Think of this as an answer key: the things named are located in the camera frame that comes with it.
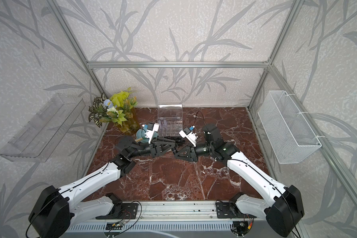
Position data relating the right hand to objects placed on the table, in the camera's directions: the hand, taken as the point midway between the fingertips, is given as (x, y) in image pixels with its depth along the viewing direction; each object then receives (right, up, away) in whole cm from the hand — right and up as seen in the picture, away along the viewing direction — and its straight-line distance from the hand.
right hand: (177, 155), depth 66 cm
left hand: (-1, +4, -2) cm, 4 cm away
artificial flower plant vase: (-37, +22, +23) cm, 49 cm away
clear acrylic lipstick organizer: (-8, +16, +38) cm, 42 cm away
